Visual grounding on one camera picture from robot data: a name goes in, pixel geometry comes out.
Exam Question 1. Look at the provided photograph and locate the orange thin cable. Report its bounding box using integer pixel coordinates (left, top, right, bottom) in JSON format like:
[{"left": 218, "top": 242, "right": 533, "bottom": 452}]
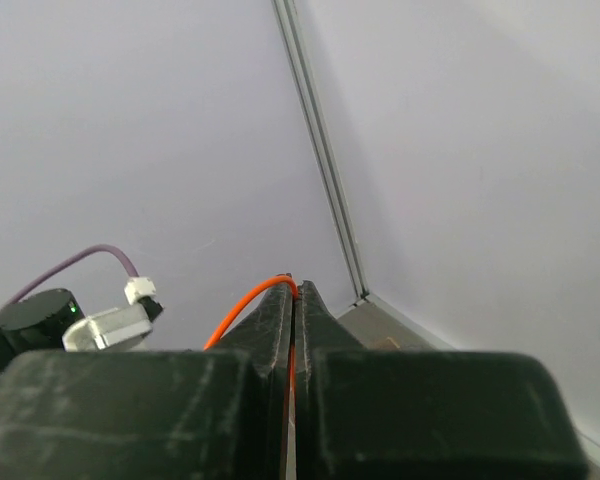
[{"left": 203, "top": 273, "right": 301, "bottom": 396}]

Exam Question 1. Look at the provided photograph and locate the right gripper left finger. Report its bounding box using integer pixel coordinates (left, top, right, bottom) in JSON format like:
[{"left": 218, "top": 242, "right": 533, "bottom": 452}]
[{"left": 0, "top": 274, "right": 295, "bottom": 479}]

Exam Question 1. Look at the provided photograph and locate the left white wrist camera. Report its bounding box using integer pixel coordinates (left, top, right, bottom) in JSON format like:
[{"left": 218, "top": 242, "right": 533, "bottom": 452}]
[{"left": 62, "top": 276, "right": 163, "bottom": 352}]

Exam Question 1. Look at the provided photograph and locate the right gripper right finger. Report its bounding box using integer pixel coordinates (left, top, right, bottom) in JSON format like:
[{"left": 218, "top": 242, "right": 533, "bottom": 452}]
[{"left": 294, "top": 281, "right": 589, "bottom": 479}]

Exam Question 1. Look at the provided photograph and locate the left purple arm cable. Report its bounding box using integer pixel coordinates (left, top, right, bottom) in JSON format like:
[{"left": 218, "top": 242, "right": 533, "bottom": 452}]
[{"left": 0, "top": 243, "right": 141, "bottom": 331}]

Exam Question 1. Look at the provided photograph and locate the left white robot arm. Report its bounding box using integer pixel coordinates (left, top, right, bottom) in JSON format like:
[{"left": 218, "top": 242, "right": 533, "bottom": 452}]
[{"left": 0, "top": 288, "right": 85, "bottom": 372}]

